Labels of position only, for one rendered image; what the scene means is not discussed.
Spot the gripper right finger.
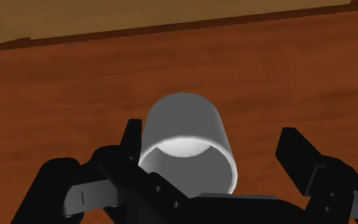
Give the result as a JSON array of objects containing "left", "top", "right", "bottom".
[{"left": 275, "top": 127, "right": 358, "bottom": 224}]

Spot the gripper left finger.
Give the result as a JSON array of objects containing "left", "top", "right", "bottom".
[{"left": 10, "top": 118, "right": 191, "bottom": 224}]

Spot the grey cylindrical cup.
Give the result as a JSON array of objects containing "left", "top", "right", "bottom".
[{"left": 137, "top": 92, "right": 238, "bottom": 199}]

